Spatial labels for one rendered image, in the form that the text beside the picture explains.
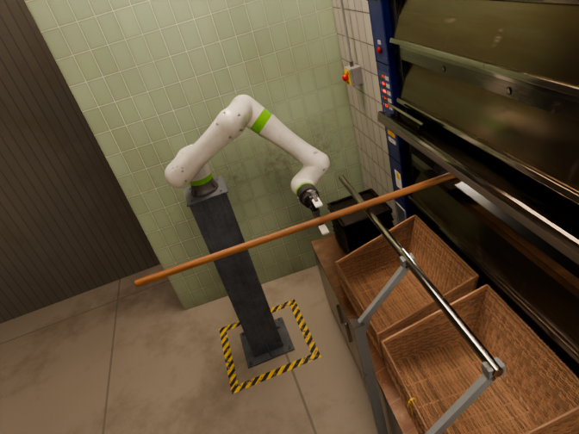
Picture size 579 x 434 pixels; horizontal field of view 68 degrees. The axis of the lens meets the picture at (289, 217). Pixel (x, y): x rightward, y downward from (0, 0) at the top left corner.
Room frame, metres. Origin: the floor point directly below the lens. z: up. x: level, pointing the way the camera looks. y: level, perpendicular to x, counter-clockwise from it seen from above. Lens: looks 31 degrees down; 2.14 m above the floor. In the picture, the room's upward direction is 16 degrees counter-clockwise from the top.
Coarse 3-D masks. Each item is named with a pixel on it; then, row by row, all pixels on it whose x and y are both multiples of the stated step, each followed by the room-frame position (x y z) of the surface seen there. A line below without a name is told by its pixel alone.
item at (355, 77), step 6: (348, 66) 2.46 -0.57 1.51; (354, 66) 2.43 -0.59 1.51; (360, 66) 2.41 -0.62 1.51; (348, 72) 2.41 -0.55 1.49; (354, 72) 2.40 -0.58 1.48; (360, 72) 2.40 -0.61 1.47; (348, 78) 2.43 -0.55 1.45; (354, 78) 2.40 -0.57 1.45; (360, 78) 2.40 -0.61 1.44; (354, 84) 2.40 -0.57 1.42
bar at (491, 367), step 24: (408, 264) 1.09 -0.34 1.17; (384, 288) 1.12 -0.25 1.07; (432, 288) 0.95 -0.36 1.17; (456, 312) 0.84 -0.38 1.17; (360, 336) 1.10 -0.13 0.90; (360, 360) 1.12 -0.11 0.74; (480, 384) 0.64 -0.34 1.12; (456, 408) 0.64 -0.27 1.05; (384, 432) 1.10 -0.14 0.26; (432, 432) 0.64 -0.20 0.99
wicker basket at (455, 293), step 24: (384, 240) 1.79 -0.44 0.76; (408, 240) 1.80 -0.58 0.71; (432, 240) 1.62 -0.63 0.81; (336, 264) 1.75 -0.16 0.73; (360, 264) 1.78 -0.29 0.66; (384, 264) 1.79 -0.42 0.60; (432, 264) 1.57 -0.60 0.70; (456, 264) 1.41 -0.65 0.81; (360, 288) 1.68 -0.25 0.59; (408, 288) 1.57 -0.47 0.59; (456, 288) 1.26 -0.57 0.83; (360, 312) 1.45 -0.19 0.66; (384, 312) 1.47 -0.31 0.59; (408, 312) 1.43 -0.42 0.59; (432, 312) 1.25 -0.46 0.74; (384, 336) 1.24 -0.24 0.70
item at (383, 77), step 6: (378, 72) 2.06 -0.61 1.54; (384, 72) 1.98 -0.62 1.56; (384, 78) 1.99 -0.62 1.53; (384, 84) 2.00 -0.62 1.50; (384, 90) 2.01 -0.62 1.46; (390, 90) 1.94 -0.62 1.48; (384, 96) 2.02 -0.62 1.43; (390, 96) 1.95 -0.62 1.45; (384, 102) 2.04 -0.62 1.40; (390, 102) 1.96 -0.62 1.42; (384, 108) 2.05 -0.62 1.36; (390, 108) 1.97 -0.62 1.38; (390, 132) 2.01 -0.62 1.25; (390, 138) 2.02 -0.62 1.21; (390, 144) 2.03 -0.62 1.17; (396, 144) 1.95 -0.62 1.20; (396, 150) 1.96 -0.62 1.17
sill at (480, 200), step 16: (416, 160) 1.80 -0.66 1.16; (432, 160) 1.72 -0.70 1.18; (464, 192) 1.40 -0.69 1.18; (480, 208) 1.29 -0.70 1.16; (496, 208) 1.24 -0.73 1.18; (496, 224) 1.19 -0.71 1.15; (512, 224) 1.13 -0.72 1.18; (528, 240) 1.03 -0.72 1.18; (544, 240) 1.01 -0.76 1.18; (544, 256) 0.96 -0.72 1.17; (560, 256) 0.93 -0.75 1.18; (560, 272) 0.89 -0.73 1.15; (576, 272) 0.85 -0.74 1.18
